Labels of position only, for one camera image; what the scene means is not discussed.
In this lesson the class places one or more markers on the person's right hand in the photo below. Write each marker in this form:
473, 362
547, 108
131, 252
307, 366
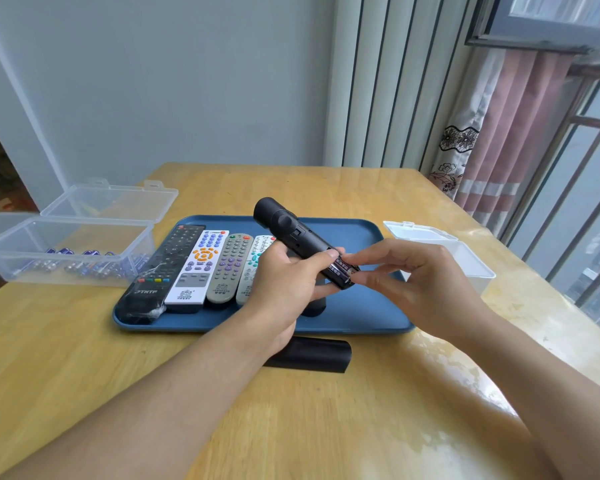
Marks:
420, 284

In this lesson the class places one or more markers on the person's left hand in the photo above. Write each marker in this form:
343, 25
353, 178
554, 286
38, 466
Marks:
272, 289

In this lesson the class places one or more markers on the person's right thumb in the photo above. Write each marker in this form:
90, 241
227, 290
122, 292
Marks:
377, 279

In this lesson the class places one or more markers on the person's left thumb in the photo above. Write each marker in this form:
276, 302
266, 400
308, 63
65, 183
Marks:
316, 260

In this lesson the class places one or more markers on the black battery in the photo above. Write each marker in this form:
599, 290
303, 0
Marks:
344, 272

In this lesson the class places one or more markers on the black round-head remote control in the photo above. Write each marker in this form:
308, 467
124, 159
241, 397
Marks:
292, 234

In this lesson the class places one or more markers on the person's right forearm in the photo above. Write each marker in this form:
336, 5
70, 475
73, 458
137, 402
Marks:
540, 394

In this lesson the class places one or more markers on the person's left forearm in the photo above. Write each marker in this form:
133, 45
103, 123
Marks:
170, 399

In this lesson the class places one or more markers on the blue plastic tray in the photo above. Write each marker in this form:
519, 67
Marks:
365, 304

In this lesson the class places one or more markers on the white remote with teal buttons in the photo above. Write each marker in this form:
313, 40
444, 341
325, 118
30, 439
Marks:
252, 264

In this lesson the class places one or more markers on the white plastic box with lid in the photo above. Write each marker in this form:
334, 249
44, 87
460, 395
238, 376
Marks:
455, 254

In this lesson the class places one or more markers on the grey remote with purple buttons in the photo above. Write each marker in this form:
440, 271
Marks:
227, 272

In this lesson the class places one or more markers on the black remote battery cover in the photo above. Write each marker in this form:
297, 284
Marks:
315, 355

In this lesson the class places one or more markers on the white remote with orange buttons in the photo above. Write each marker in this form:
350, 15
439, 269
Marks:
195, 274

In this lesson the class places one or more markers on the large black remote control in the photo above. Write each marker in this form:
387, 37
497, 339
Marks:
167, 264

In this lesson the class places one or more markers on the white floral lace curtain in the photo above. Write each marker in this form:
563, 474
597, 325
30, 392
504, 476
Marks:
455, 144

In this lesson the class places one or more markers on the pink striped curtain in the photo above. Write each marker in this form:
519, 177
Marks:
510, 139

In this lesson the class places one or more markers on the white vertical blinds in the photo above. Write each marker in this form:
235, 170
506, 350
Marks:
400, 79

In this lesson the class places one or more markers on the brown balcony railing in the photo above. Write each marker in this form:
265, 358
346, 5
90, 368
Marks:
570, 194

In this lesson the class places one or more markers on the pile of blue batteries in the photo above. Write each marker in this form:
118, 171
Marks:
90, 262

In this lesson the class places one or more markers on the clear plastic box with lid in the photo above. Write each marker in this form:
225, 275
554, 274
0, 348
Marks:
80, 229

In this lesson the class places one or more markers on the grey window frame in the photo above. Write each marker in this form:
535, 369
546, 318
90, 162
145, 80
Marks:
540, 24

